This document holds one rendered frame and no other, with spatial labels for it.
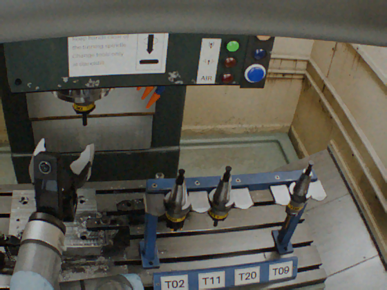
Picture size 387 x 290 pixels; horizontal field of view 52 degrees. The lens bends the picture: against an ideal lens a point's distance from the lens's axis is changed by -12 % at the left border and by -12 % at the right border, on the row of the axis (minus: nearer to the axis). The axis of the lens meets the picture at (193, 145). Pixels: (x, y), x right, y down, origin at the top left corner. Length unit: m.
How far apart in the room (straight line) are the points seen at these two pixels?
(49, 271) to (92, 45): 0.35
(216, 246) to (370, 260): 0.60
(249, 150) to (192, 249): 0.96
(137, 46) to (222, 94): 1.43
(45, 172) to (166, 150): 1.06
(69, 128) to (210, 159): 0.81
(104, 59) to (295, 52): 1.47
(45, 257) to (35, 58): 0.31
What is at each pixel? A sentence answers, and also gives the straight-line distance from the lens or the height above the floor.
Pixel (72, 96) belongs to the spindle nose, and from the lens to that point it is 0.89.
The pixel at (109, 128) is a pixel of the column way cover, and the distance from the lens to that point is 1.61.
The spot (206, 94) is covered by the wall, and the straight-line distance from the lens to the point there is 2.07.
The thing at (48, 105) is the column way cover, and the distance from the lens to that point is 1.55.
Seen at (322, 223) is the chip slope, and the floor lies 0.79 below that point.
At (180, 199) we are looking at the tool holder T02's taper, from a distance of 1.06.
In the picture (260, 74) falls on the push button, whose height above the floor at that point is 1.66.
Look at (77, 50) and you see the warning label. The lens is 0.68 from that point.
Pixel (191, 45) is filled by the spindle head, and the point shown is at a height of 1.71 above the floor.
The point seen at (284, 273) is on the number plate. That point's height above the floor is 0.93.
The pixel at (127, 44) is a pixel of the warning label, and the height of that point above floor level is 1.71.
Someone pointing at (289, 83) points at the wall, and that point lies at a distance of 2.17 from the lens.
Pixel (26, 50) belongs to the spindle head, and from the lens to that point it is 0.69.
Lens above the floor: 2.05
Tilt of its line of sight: 41 degrees down
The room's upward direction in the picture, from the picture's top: 8 degrees clockwise
